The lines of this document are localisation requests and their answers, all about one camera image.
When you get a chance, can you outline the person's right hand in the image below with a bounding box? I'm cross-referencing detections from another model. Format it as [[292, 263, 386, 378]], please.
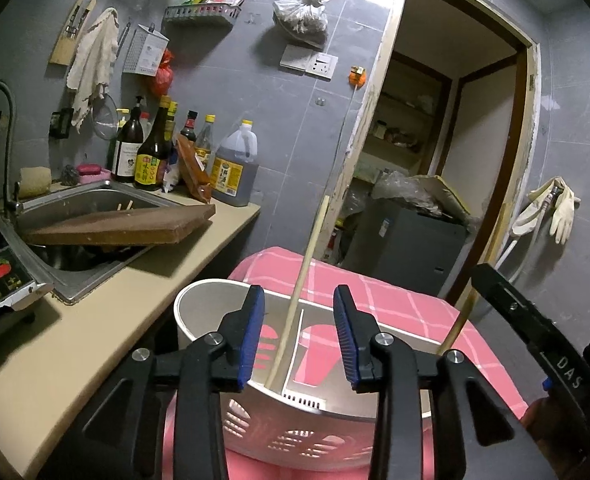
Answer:
[[522, 397, 567, 442]]

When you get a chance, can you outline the white plastic utensil holder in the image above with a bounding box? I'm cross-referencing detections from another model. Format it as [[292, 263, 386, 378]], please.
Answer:
[[173, 280, 448, 472]]

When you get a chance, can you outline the black wall holder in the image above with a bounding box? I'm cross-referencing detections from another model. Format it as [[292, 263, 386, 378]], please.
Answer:
[[50, 108, 74, 138]]

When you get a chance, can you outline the white wall socket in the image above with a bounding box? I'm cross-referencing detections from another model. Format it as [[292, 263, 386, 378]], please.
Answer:
[[306, 51, 338, 81]]

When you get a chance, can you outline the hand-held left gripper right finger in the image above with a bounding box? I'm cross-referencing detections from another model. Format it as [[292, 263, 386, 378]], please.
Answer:
[[332, 284, 558, 480]]

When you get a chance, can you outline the induction cooker panel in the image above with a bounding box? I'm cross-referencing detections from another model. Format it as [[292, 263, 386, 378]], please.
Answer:
[[0, 245, 56, 336]]

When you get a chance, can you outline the large dark vinegar jug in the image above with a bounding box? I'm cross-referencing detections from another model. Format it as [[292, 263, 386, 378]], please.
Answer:
[[210, 120, 260, 207]]

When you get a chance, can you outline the wooden knife rack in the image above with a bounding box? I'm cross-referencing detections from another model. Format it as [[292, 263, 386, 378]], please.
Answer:
[[49, 0, 110, 66]]

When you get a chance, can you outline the cream hanging towel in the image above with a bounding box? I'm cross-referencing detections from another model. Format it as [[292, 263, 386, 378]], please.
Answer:
[[66, 7, 120, 133]]

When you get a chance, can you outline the wooden door frame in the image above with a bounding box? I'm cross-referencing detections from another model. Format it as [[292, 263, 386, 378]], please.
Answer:
[[325, 0, 541, 311]]

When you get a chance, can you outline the hanging clear plastic bag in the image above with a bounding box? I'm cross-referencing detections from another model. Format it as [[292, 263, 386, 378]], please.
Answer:
[[273, 0, 338, 43]]

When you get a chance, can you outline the red plastic bag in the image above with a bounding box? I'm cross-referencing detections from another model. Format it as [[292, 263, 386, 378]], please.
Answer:
[[150, 47, 175, 97]]

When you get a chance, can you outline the wooden shelf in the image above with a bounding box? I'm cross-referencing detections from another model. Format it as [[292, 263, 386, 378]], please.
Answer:
[[345, 55, 453, 181]]

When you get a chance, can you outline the brown wooden cutting board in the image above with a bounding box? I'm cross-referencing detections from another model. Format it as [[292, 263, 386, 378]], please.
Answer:
[[17, 203, 217, 253]]

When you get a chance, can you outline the grey wall rack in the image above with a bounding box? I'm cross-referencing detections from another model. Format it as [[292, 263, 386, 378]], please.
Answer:
[[162, 2, 243, 28]]

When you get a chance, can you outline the grey switch plate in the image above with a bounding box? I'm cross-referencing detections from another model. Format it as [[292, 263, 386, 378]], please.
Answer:
[[280, 44, 316, 75]]

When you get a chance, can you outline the crumpled plastic bag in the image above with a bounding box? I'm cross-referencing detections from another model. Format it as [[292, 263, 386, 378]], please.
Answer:
[[372, 170, 481, 231]]

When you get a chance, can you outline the brown leaning packet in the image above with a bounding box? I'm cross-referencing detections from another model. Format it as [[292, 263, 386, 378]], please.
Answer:
[[175, 135, 213, 204]]

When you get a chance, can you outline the black cabinet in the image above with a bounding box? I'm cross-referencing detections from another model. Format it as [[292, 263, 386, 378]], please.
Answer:
[[342, 195, 468, 296]]

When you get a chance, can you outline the cream rubber glove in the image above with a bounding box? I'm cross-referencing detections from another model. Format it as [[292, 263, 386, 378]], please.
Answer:
[[549, 182, 582, 245], [512, 177, 558, 236]]

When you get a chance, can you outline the metal mesh strainer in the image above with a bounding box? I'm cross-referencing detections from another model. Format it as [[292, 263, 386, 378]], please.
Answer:
[[91, 92, 126, 141]]

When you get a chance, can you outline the metal box grater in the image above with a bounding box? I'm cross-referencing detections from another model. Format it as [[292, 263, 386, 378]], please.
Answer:
[[122, 24, 170, 77]]

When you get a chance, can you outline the kitchen knife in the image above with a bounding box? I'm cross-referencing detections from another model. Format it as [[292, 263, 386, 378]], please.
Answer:
[[65, 0, 106, 38]]

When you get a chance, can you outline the dark bottle white label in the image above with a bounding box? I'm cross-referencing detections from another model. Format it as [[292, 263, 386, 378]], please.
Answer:
[[112, 96, 146, 183]]

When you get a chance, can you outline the pink checkered cloth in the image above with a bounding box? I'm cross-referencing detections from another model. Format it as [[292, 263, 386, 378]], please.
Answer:
[[160, 246, 531, 480]]

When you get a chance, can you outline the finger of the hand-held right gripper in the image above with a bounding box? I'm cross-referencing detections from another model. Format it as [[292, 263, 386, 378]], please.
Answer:
[[470, 263, 558, 361]]

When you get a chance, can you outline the green bottle yellow cap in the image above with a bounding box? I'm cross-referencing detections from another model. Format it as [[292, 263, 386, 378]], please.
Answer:
[[109, 107, 132, 171]]

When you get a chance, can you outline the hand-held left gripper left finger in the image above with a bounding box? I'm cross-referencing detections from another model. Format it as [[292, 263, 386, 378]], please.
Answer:
[[37, 284, 267, 480]]

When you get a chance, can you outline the clear bottle yellow cap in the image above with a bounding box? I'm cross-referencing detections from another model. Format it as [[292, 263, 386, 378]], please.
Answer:
[[195, 114, 217, 171]]

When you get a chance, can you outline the stainless steel sink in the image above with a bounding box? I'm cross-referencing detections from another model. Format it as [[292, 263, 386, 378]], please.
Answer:
[[0, 180, 206, 306]]

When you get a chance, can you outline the wooden chopstick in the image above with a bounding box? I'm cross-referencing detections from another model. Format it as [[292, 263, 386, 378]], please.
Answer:
[[437, 202, 508, 357], [266, 195, 332, 392]]

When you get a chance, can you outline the yellow sponge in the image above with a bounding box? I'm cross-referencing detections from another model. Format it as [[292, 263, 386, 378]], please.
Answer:
[[19, 165, 53, 198]]

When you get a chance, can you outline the white blue packet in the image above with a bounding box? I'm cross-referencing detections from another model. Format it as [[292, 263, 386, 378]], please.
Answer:
[[162, 152, 183, 193]]

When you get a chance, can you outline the soy sauce bottle yellow label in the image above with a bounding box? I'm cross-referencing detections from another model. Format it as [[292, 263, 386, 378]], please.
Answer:
[[135, 96, 173, 191]]

